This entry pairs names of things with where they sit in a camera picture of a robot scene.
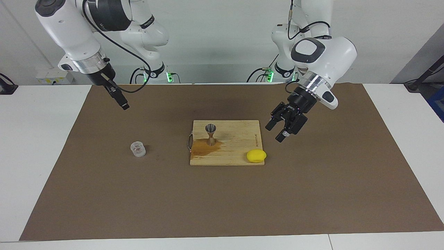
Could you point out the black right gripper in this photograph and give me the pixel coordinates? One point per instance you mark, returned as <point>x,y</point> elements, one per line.
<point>104,78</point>

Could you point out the steel double jigger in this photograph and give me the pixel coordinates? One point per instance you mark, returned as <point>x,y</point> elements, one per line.
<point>211,133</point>

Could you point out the black stand pole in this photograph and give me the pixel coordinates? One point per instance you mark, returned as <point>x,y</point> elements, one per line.
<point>421,78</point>

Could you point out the clear glass cup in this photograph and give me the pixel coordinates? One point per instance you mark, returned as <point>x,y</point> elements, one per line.
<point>138,149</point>

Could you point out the wooden cutting board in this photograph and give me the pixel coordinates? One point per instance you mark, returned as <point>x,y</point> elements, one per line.
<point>236,139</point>

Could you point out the black clamp base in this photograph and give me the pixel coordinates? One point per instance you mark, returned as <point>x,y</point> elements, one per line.
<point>7,87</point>

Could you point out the white wall power strip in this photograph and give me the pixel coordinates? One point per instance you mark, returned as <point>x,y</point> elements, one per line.
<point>52,77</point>

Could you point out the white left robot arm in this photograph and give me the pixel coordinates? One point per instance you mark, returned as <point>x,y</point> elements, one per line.
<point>333,59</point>

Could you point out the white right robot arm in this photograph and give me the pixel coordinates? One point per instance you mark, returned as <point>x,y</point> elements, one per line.
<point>66,27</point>

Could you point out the yellow lemon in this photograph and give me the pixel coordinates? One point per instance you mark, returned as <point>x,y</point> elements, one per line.
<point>256,156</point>

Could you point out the blue crate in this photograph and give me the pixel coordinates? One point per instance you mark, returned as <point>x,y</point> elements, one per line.
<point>437,104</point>

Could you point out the brown table mat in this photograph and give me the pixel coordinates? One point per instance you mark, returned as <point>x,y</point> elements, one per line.
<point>104,194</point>

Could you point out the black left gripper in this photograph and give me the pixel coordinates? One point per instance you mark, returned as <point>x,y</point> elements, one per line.
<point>295,111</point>

